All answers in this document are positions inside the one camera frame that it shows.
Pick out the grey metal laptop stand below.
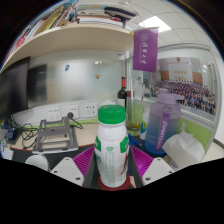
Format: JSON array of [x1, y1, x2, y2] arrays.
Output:
[[32, 117, 80, 155]]

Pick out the white wall socket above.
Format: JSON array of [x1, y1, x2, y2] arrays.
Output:
[[46, 106, 62, 122], [64, 104, 80, 119], [83, 103, 98, 118]]

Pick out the black monitor cables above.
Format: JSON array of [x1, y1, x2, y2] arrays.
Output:
[[9, 114, 39, 149]]

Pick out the black white checkered mug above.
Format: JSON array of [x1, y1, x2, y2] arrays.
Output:
[[24, 153, 51, 173]]

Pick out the black desk mat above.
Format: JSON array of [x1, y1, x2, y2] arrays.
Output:
[[11, 142, 168, 188]]

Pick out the white tissue pack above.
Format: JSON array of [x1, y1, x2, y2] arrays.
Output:
[[161, 130, 206, 171]]

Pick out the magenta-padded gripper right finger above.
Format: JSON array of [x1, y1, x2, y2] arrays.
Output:
[[128, 145, 176, 188]]

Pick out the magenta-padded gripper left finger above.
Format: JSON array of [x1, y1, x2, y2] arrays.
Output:
[[49, 146, 100, 190]]

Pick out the large purple water bottle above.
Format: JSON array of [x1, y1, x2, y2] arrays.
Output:
[[144, 92, 185, 156]]

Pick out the purple hanging banner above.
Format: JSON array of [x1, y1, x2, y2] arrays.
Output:
[[132, 27, 160, 73]]

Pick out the black computer monitor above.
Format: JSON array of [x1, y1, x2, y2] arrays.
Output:
[[0, 56, 31, 120]]

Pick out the group photo poster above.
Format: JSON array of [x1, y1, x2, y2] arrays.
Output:
[[143, 56, 218, 116]]

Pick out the dark wine bottle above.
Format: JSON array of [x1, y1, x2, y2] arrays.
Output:
[[117, 76, 128, 109]]

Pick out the small blue device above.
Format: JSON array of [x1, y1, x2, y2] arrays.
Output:
[[0, 123, 16, 141]]

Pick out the wall shelf with books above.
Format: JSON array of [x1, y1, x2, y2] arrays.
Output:
[[0, 0, 139, 73]]

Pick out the white green-capped drink bottle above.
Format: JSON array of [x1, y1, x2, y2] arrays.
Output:
[[94, 104, 130, 189]]

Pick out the tall clear glass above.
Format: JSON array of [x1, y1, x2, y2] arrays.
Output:
[[125, 87, 145, 137]]

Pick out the ceiling light panels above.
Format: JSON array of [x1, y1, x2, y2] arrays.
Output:
[[138, 15, 173, 34]]

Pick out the black plugged power cable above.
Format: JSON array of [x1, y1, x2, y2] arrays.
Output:
[[66, 112, 84, 130]]

